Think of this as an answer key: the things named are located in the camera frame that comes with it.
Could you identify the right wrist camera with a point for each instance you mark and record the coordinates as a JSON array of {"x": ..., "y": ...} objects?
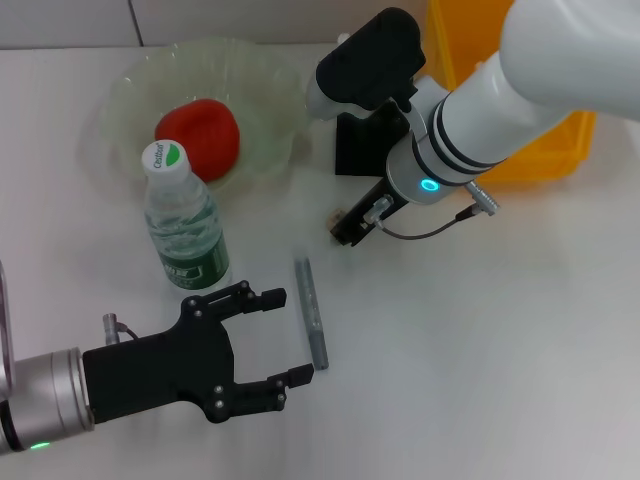
[{"x": 375, "y": 60}]

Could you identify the pale green glass fruit plate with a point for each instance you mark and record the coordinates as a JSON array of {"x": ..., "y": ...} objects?
[{"x": 150, "y": 75}]

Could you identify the black mesh pen holder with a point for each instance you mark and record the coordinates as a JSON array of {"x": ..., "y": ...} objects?
[{"x": 360, "y": 150}]

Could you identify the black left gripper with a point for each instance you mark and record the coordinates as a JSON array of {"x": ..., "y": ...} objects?
[{"x": 160, "y": 372}]

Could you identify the yellow plastic bin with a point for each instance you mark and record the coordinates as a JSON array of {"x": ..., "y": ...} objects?
[{"x": 555, "y": 150}]

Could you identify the clear bottle with green label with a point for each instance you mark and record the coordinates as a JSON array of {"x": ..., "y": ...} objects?
[{"x": 185, "y": 225}]

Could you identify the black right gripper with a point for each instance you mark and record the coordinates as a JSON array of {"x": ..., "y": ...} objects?
[{"x": 352, "y": 220}]

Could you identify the grey pen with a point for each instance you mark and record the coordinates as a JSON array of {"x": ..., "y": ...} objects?
[{"x": 311, "y": 310}]

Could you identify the beige eraser with barcode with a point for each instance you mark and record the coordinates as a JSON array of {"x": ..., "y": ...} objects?
[{"x": 334, "y": 220}]

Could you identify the red-orange fruit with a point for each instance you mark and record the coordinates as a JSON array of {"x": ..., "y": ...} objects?
[{"x": 200, "y": 135}]

